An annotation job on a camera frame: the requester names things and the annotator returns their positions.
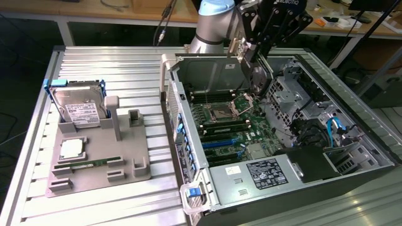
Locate green motherboard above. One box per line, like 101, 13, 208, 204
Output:
184, 89, 283, 165

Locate orange and white small box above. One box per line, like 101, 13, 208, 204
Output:
314, 16, 339, 28

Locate black cable with metal plug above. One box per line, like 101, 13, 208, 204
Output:
152, 0, 178, 47

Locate silver CPU chip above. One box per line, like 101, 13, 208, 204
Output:
60, 140, 85, 159

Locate blue expansion slot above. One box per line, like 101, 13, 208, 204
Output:
202, 138, 238, 149

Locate blue disk wire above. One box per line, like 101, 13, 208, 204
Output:
326, 116, 344, 148

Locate open black PC case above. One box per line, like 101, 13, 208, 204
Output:
159, 53, 402, 226

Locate black RAM stick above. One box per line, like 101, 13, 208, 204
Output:
202, 123, 248, 136

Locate silver chipset heatsink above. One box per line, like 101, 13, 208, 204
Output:
246, 144, 272, 161

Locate black graphics card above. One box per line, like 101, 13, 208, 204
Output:
227, 37, 275, 97

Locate black monitor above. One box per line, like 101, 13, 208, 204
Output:
348, 0, 402, 24

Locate grey plastic parts rack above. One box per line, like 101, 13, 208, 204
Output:
45, 95, 153, 198

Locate open metal socket cover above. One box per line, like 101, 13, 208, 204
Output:
231, 93, 256, 115

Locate green RAM stick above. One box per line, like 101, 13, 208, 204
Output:
67, 158, 121, 169

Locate CPU socket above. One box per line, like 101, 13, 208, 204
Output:
208, 102, 235, 123

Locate perforated metal drive cage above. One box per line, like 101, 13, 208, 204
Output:
266, 75, 318, 118

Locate black slanted pole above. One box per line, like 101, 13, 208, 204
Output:
356, 0, 393, 95

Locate dark grey machine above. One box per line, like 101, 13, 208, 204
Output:
360, 75, 402, 109

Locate hard disk with blue caddy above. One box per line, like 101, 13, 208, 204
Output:
43, 77, 109, 129

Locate wooden workbench white legs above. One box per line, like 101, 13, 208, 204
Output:
0, 0, 402, 69

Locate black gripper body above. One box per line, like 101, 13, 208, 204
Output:
260, 0, 308, 15

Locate grey power supply unit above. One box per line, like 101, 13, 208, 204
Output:
208, 154, 304, 205

